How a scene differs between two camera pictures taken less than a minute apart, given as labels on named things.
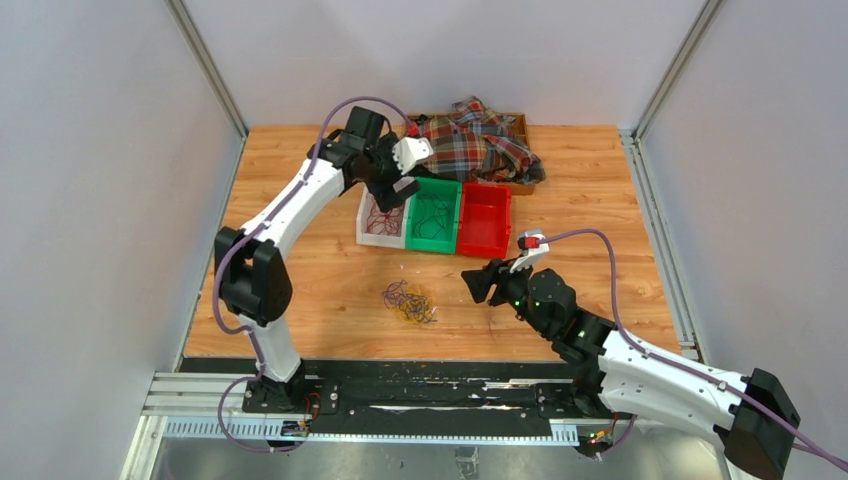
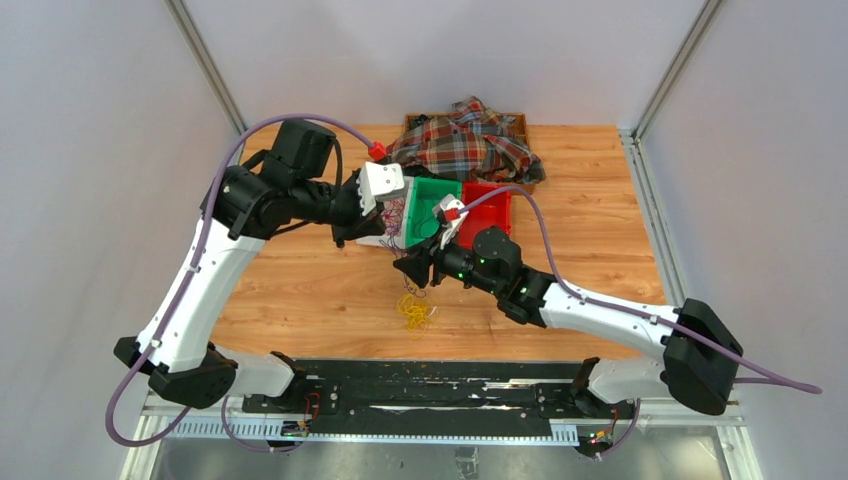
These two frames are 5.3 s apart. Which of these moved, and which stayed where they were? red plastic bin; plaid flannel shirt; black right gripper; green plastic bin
Moved: black right gripper
Stayed: plaid flannel shirt; red plastic bin; green plastic bin
